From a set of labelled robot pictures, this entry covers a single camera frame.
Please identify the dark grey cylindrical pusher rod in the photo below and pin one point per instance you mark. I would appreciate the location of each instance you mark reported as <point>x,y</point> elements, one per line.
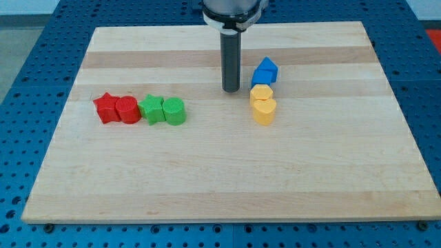
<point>230,47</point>

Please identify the blue cube block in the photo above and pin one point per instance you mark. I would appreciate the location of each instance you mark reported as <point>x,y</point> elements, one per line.
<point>264,77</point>

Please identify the blue pentagon block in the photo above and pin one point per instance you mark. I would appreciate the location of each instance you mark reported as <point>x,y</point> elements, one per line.
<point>268,65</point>

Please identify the yellow hexagon block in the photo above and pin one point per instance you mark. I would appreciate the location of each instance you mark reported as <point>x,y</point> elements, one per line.
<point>260,92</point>

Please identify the yellow heart block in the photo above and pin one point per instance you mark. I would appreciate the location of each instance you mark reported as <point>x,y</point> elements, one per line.
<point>264,111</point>

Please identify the green cylinder block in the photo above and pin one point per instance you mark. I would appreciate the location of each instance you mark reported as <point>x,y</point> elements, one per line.
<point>174,111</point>

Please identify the green star block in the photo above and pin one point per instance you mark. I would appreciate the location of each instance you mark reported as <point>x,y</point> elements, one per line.
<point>151,108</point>

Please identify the red cylinder block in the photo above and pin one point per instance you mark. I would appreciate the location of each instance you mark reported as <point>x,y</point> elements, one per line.
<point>127,108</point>

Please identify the red star block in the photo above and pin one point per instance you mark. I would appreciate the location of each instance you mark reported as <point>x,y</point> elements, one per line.
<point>106,108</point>

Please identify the light wooden board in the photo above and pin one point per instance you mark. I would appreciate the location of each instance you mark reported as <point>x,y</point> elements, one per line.
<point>338,150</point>

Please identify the red object at right edge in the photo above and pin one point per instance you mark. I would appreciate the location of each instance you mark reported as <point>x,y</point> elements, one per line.
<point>435,37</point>

